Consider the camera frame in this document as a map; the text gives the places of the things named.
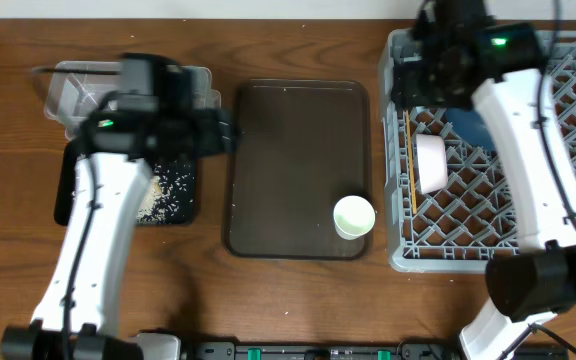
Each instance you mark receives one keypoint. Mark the grey dishwasher rack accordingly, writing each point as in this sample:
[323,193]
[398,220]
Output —
[460,227]

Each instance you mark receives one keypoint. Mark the rice and food scraps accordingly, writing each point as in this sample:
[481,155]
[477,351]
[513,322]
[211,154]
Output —
[171,197]

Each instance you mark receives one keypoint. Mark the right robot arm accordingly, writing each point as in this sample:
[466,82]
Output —
[516,104]

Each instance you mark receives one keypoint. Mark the black plastic tray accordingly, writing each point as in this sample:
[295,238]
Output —
[65,191]

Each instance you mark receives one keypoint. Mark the dark brown serving tray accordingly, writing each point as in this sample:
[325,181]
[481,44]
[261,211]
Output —
[304,145]

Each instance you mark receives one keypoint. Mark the clear plastic bin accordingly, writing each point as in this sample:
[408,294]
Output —
[72,97]

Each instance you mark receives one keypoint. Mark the dark blue plate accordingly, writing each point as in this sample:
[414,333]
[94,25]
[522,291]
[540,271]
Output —
[469,126]

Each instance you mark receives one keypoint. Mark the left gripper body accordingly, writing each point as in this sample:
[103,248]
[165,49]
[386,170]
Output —
[211,137]

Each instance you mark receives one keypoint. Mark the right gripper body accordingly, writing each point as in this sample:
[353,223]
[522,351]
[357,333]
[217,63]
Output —
[426,88]

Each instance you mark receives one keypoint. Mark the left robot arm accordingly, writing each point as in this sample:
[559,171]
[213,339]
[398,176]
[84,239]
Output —
[150,117]

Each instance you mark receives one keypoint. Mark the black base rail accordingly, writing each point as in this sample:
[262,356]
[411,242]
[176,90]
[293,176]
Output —
[343,351]

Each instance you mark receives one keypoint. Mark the wooden chopstick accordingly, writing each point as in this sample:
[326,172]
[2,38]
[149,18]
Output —
[410,162]

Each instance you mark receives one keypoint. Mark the white bowl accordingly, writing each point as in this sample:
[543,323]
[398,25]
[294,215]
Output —
[431,163]

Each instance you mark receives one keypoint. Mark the pale green cup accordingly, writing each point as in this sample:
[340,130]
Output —
[353,217]

